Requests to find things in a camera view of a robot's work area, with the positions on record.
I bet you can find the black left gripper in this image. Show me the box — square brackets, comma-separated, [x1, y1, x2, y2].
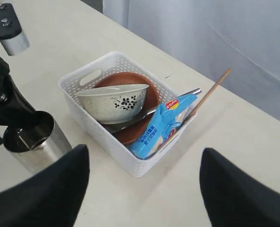
[0, 57, 43, 145]

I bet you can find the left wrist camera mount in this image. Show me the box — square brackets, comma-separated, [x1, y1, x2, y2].
[0, 3, 30, 56]

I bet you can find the white perforated plastic basket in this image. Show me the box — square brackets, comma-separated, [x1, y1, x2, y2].
[59, 51, 190, 177]

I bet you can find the blue chips bag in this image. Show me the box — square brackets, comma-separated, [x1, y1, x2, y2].
[130, 94, 197, 159]

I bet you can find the brown wooden plate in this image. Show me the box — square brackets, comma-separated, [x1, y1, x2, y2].
[92, 72, 160, 145]

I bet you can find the cream ceramic bowl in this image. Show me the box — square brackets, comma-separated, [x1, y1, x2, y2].
[74, 84, 149, 124]

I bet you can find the shiny steel cup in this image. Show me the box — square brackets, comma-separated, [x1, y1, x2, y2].
[3, 111, 72, 175]

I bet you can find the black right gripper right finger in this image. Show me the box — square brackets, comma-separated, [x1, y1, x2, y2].
[199, 148, 280, 227]

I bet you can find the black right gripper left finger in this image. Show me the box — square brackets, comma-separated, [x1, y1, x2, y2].
[0, 145, 90, 227]

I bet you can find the steel knife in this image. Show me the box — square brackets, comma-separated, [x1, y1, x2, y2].
[102, 87, 201, 133]

